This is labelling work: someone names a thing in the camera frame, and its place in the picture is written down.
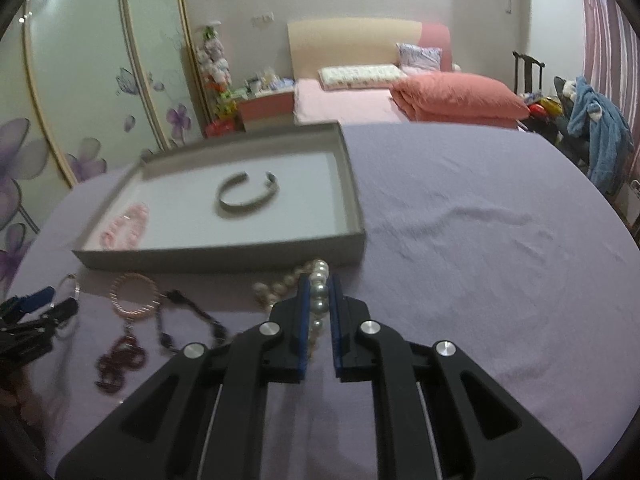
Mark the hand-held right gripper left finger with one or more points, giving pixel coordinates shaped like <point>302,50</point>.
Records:
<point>302,320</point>

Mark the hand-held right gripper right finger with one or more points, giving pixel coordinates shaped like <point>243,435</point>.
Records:
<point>336,320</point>

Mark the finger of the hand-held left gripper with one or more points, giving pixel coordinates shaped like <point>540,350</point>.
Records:
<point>30,302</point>
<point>55,315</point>

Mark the thin silver bangle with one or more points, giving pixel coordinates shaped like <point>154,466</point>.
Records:
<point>76,287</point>

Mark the grey shallow tray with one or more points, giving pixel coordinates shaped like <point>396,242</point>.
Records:
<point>280,195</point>

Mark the rose gold bangle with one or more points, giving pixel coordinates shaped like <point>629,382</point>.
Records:
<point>150,305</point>

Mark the purple tablecloth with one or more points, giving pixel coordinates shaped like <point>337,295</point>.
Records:
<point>450,260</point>

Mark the pink and beige nightstand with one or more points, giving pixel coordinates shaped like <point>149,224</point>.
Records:
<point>265,110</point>

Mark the pink bed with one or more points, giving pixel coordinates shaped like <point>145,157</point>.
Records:
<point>345,105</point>

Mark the cluster of small bottles and boxes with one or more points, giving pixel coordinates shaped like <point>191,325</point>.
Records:
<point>267,82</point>

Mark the flower print wardrobe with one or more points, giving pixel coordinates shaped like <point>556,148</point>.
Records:
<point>90,70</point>

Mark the white patterned pillow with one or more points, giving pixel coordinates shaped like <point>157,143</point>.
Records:
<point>360,76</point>

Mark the folded pink quilt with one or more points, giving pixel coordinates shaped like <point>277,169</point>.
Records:
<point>455,97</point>

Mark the hanging stuffed toys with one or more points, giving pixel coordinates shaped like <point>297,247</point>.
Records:
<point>216,65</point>

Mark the beige and pink headboard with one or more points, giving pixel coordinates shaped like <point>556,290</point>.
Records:
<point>350,45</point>

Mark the purple patterned pillow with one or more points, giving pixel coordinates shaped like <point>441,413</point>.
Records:
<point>420,56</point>

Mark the colourful pile of clothes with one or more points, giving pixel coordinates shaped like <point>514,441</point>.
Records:
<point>542,107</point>

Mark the dark wooden chair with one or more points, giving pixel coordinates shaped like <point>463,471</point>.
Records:
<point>525,72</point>

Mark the blue garment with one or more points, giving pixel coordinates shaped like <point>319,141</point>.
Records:
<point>600,130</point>

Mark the pink curtain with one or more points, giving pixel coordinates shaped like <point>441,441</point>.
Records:
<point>607,35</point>

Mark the white wall outlet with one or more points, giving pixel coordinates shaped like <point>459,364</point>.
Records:
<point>261,19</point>

